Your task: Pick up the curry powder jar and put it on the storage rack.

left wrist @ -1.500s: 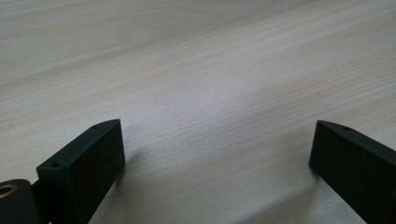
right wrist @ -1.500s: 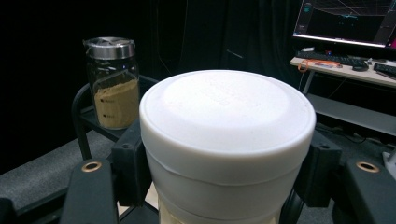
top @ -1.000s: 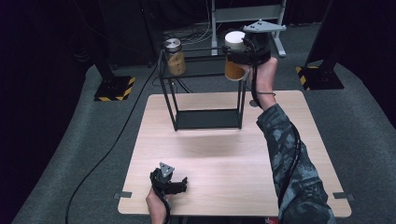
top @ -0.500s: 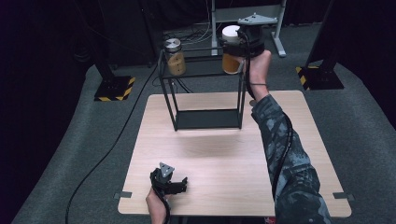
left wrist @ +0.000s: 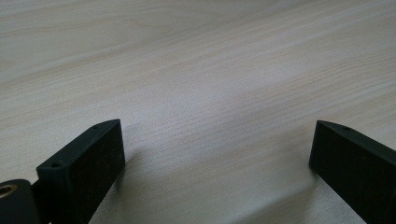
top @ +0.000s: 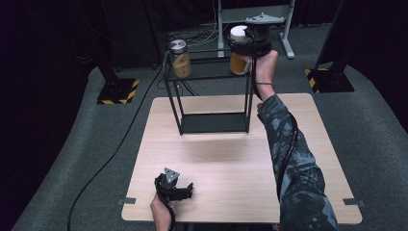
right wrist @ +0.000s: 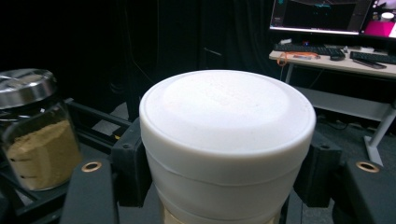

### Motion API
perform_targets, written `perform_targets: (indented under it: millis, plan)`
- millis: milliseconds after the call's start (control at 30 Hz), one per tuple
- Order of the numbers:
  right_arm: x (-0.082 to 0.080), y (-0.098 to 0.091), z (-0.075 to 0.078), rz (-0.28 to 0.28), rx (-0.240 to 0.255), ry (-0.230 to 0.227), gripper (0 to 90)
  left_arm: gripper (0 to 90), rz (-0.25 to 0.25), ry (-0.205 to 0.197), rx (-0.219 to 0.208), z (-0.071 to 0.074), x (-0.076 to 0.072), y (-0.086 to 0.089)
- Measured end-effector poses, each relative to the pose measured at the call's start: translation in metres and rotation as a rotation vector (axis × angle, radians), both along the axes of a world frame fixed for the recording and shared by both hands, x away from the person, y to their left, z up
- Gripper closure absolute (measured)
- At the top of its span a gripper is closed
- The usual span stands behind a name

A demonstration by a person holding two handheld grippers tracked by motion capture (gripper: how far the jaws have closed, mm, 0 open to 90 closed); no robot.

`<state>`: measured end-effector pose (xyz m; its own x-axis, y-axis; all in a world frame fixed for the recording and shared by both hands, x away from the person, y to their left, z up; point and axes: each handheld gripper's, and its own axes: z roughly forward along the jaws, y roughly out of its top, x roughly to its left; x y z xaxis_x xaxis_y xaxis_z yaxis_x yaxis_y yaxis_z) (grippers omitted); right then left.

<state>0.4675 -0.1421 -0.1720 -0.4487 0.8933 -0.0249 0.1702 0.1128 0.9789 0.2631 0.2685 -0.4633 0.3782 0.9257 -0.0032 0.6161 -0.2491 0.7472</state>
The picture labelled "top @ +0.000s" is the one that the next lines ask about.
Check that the person's right hand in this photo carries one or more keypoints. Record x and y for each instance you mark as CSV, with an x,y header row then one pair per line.
x,y
264,72

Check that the grey table edge bracket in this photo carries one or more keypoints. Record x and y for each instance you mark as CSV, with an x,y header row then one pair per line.
x,y
352,201
126,201

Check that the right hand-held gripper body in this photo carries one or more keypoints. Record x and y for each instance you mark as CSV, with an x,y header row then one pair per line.
x,y
261,38

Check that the silver lid glass jar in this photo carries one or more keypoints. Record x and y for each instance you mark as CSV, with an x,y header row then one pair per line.
x,y
181,64

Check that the black metal shelf rack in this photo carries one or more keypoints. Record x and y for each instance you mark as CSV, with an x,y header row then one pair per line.
x,y
211,122

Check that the black post with striped base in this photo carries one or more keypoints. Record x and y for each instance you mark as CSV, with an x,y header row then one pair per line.
x,y
118,91
333,80

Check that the white lid orange jar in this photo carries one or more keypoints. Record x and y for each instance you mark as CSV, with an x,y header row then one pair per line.
x,y
238,65

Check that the black round table grommet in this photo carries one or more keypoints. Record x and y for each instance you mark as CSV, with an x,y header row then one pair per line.
x,y
258,105

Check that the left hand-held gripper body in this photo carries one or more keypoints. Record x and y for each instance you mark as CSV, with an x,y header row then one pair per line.
x,y
166,186

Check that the person's left hand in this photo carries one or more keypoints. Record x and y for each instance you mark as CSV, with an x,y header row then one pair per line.
x,y
160,208

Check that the grey metal stand frame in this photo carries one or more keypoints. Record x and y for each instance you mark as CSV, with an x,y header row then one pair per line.
x,y
237,14

